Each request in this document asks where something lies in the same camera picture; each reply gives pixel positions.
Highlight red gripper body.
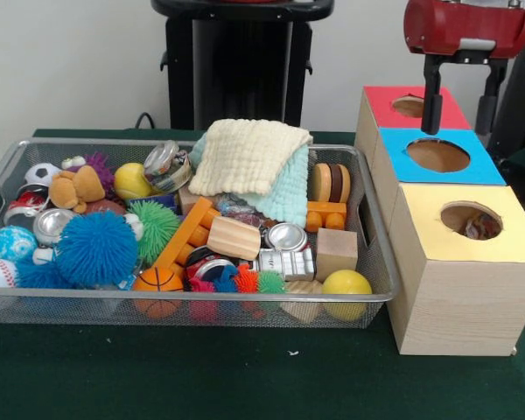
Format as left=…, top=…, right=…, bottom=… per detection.
left=402, top=0, right=525, bottom=60

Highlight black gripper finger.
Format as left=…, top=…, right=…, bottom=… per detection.
left=421, top=52, right=445, bottom=136
left=476, top=59, right=508, bottom=137

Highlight white cloth with colourful spots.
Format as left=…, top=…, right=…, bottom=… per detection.
left=465, top=212, right=503, bottom=241

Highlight mint green muslin cloth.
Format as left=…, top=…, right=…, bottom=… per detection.
left=187, top=133, right=311, bottom=225

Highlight cream muslin cloth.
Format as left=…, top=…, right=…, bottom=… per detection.
left=187, top=117, right=314, bottom=197

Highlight wooden box with three holes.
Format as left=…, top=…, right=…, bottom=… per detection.
left=354, top=85, right=525, bottom=358

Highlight clear mesh bin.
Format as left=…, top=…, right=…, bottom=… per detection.
left=0, top=137, right=404, bottom=329

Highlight black padded upright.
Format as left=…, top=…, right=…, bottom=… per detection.
left=487, top=6, right=525, bottom=163

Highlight wooden striped burger toy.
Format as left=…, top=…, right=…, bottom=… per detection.
left=310, top=163, right=353, bottom=205

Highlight large yellow ball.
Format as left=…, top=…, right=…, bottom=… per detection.
left=321, top=269, right=374, bottom=323

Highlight ridged wooden block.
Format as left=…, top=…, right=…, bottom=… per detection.
left=206, top=216, right=262, bottom=262

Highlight small orange basketball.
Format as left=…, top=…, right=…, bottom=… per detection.
left=133, top=266, right=185, bottom=319

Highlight large blue spiky ball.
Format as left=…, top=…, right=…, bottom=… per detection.
left=54, top=212, right=140, bottom=289

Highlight brown plush teddy bear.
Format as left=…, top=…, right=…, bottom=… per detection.
left=48, top=164, right=107, bottom=214

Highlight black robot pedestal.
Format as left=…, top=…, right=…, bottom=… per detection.
left=150, top=0, right=336, bottom=132

